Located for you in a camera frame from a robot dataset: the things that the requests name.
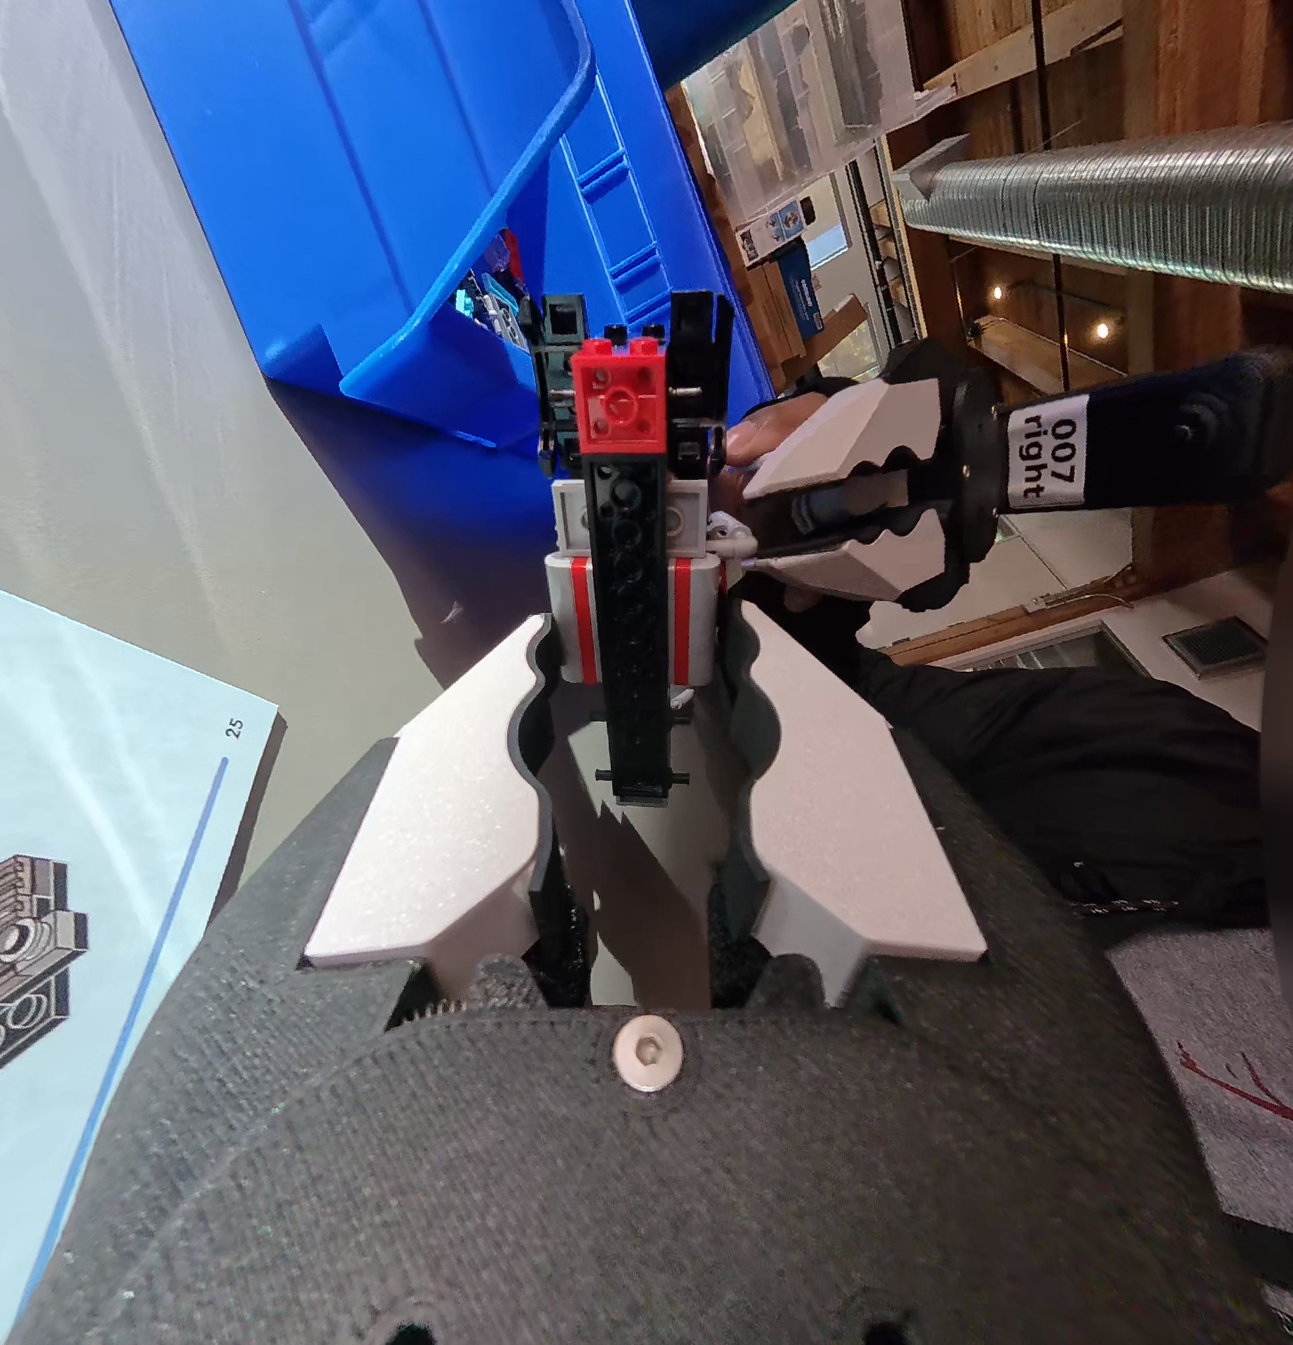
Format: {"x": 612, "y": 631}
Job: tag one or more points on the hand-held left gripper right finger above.
{"x": 867, "y": 831}

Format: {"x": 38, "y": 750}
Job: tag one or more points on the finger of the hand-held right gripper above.
{"x": 878, "y": 562}
{"x": 857, "y": 431}

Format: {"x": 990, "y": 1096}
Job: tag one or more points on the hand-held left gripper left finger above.
{"x": 436, "y": 831}

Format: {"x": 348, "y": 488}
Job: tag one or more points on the grey toy exhaust pipe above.
{"x": 734, "y": 533}

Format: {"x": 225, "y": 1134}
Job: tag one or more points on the toy brick truck model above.
{"x": 632, "y": 589}

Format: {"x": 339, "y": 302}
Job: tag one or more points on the light blue instruction booklet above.
{"x": 101, "y": 757}

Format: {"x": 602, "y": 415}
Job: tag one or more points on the pile of toy bricks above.
{"x": 489, "y": 299}

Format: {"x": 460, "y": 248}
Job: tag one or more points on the blue plastic bin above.
{"x": 373, "y": 158}

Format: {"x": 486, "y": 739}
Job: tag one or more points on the person's right forearm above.
{"x": 1025, "y": 757}

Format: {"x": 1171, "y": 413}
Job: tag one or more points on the person's right hand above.
{"x": 762, "y": 433}

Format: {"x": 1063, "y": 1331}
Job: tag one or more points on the metal floor vent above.
{"x": 1214, "y": 649}

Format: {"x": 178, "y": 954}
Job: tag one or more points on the silver ventilation duct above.
{"x": 1130, "y": 211}

